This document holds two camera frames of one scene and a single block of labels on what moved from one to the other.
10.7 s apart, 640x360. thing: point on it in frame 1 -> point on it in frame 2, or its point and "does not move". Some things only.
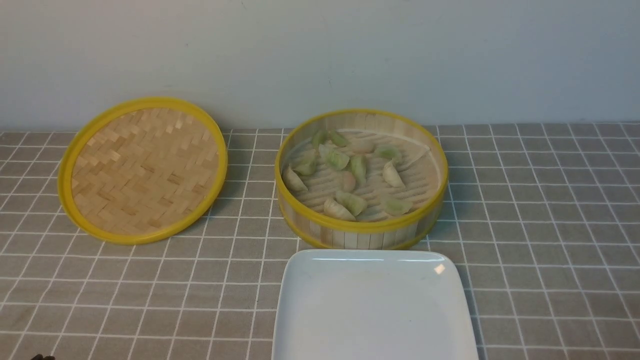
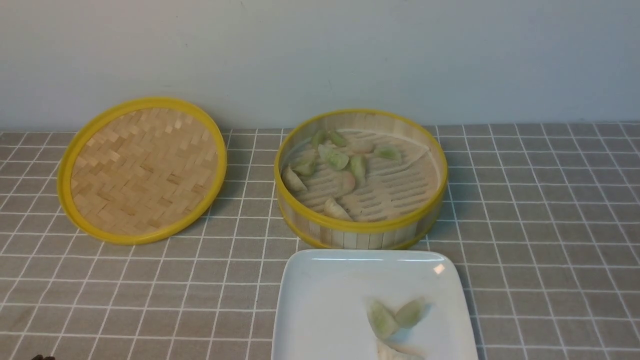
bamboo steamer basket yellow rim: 366,179 does not move
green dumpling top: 338,140 does not move
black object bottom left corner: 40,357 does not move
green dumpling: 355,204 -> 383,322
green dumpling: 397,206 -> 408,314
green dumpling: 358,166 does not move
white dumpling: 391,176 -> 385,352
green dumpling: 336,160 does not move
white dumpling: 333,209 does not move
